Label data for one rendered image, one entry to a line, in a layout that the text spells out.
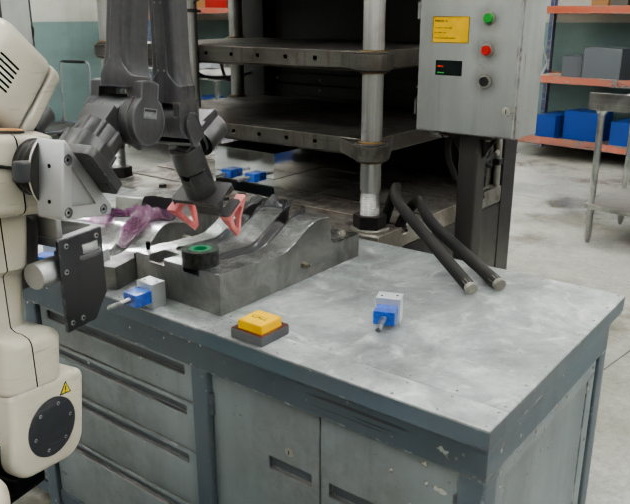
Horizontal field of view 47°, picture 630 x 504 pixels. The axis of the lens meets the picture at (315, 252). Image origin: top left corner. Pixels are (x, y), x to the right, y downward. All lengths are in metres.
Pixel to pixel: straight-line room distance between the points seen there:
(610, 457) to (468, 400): 1.50
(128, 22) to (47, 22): 8.12
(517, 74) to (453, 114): 0.21
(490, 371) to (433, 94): 1.01
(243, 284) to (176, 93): 0.47
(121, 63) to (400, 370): 0.68
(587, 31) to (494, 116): 6.33
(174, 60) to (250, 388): 0.66
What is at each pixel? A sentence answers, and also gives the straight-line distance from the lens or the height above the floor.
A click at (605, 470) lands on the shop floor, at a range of 2.62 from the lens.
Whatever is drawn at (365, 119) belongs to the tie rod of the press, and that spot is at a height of 1.11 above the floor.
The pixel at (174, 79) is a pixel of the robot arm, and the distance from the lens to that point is 1.26.
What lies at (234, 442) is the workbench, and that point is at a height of 0.52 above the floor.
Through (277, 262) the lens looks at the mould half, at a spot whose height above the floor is 0.87.
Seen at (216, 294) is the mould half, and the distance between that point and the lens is 1.51.
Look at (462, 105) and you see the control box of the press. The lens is 2.08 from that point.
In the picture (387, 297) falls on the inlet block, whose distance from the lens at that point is 1.47.
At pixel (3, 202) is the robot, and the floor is 1.13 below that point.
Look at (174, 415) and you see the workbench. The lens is 1.75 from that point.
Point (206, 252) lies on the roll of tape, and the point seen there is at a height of 0.93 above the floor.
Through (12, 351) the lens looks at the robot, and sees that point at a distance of 1.25.
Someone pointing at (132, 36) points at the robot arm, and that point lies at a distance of 1.18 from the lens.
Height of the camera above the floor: 1.39
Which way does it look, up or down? 18 degrees down
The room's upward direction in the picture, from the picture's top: straight up
